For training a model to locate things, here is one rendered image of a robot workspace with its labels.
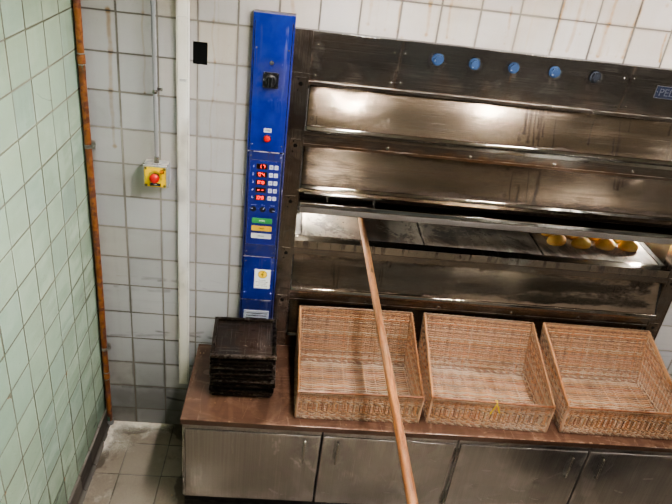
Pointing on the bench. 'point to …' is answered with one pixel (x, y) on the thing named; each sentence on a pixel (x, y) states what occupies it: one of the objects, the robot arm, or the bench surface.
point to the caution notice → (262, 278)
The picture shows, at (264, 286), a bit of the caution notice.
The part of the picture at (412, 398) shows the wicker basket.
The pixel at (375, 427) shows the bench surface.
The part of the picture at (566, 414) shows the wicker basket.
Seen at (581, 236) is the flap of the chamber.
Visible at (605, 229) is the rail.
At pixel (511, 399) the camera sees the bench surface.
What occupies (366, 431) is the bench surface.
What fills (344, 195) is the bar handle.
